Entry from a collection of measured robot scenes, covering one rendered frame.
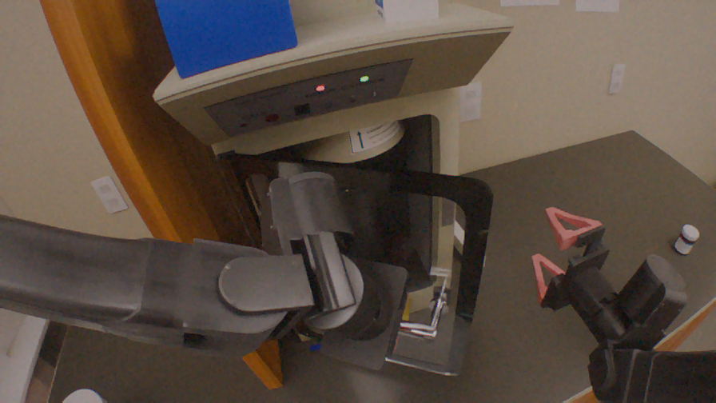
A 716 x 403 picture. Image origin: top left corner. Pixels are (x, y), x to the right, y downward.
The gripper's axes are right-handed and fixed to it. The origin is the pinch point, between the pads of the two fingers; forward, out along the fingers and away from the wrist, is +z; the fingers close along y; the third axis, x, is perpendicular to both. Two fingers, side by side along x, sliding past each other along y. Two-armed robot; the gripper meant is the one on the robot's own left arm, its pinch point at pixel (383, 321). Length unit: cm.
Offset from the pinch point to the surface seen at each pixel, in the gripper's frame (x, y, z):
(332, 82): -4.7, -17.6, -20.9
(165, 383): -45, 26, 17
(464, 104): 0, -63, 35
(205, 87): -11.4, -11.3, -27.6
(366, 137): -7.1, -22.4, -5.0
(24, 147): -99, -10, -15
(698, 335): 142, -28, 146
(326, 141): -12.1, -20.6, -6.1
